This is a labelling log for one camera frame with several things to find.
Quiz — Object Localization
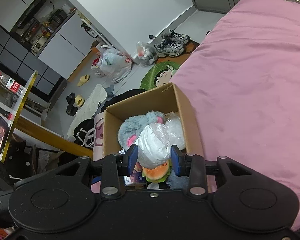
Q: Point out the black white tote bag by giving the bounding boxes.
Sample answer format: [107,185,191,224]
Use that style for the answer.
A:
[74,119,95,150]

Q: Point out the white cloth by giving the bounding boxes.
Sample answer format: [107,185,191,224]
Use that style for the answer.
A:
[135,123,171,169]

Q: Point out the yellow slipper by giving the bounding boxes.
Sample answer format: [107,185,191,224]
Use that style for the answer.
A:
[75,94,85,108]
[77,75,90,87]

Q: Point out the blue tissue pack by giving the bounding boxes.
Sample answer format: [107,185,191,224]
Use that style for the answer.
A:
[118,148,147,188]

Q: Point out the black clothes pile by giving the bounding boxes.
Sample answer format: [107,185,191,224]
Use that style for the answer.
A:
[101,88,146,112]

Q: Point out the white kitchen cabinet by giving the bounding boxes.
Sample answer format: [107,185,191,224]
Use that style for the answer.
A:
[38,14,94,79]

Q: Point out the pink bear laptop bag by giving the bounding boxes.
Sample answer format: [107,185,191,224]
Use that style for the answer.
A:
[93,112,104,161]

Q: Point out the white round table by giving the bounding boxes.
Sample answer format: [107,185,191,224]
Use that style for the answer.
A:
[0,71,38,163]

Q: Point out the white floor towel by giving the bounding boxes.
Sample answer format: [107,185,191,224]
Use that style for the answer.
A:
[66,84,107,140]

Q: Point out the plastic water bottle red label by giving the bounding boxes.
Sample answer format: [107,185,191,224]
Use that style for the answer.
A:
[0,72,24,96]

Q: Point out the denim elephant toy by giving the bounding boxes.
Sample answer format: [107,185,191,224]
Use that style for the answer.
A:
[166,170,189,190]

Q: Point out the yellow slipper far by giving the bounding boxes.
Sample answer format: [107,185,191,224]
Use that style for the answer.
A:
[77,75,90,87]

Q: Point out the black slipper pair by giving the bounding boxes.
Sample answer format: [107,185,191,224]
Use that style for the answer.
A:
[66,93,78,116]

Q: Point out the white plastic shopping bag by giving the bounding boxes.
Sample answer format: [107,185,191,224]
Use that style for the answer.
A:
[97,45,132,83]

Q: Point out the spray bottle on rack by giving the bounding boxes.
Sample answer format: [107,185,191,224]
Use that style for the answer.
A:
[81,23,98,38]

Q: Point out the clear small trash bag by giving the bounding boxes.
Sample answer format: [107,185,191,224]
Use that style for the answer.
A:
[136,42,158,67]

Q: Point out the green leaf cartoon rug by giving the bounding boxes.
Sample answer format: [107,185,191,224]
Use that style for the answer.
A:
[139,61,180,90]

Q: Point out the pink bed sheet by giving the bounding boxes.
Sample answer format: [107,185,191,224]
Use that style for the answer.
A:
[91,0,300,233]

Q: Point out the clear bubble wrap bag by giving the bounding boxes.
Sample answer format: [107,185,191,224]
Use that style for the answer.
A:
[164,112,186,151]

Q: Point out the fluffy blue-grey plush toy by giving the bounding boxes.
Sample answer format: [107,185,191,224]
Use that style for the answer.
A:
[117,111,165,151]

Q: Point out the yellow slipper near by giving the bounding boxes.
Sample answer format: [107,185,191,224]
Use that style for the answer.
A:
[75,94,85,108]

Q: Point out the brown cardboard box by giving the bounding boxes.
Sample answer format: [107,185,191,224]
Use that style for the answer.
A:
[103,83,204,156]

